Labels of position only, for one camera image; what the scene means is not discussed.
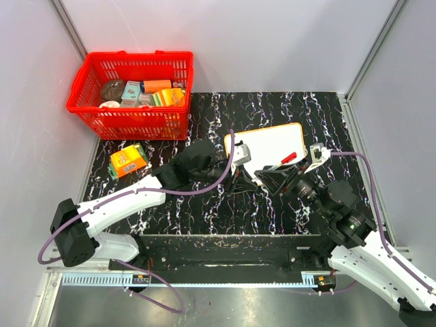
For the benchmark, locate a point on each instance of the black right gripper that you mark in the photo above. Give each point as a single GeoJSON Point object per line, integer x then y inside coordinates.
{"type": "Point", "coordinates": [273, 180]}

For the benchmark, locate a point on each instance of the yellow-framed whiteboard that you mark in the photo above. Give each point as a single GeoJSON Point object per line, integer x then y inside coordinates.
{"type": "Point", "coordinates": [270, 145]}

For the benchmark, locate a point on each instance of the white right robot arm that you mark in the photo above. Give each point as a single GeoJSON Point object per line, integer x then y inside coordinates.
{"type": "Point", "coordinates": [352, 244]}

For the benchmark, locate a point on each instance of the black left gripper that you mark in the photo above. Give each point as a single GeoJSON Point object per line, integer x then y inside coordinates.
{"type": "Point", "coordinates": [236, 179]}

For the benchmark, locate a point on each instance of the orange green snack box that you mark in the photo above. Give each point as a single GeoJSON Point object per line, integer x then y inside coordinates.
{"type": "Point", "coordinates": [127, 160]}

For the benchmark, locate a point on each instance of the red plastic shopping basket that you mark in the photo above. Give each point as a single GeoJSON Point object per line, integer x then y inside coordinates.
{"type": "Point", "coordinates": [146, 123]}

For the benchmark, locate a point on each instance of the orange cylindrical can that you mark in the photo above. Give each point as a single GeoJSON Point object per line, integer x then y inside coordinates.
{"type": "Point", "coordinates": [152, 86]}

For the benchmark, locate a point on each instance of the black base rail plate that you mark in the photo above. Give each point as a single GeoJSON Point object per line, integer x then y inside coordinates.
{"type": "Point", "coordinates": [162, 252]}

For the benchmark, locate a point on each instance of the orange yellow box in basket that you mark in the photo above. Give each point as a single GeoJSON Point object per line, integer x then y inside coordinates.
{"type": "Point", "coordinates": [174, 97]}

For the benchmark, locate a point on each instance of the red-capped whiteboard marker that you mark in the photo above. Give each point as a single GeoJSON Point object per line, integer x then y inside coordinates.
{"type": "Point", "coordinates": [283, 162]}

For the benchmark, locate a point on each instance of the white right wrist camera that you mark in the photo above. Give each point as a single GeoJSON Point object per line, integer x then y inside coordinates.
{"type": "Point", "coordinates": [319, 155]}

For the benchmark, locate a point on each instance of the light blue small box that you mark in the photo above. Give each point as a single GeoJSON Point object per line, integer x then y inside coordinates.
{"type": "Point", "coordinates": [131, 91]}

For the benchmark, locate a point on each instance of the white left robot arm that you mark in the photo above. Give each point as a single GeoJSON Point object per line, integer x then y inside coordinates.
{"type": "Point", "coordinates": [79, 230]}

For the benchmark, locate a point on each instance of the brown round packet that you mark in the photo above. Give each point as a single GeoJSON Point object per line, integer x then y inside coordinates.
{"type": "Point", "coordinates": [112, 90]}

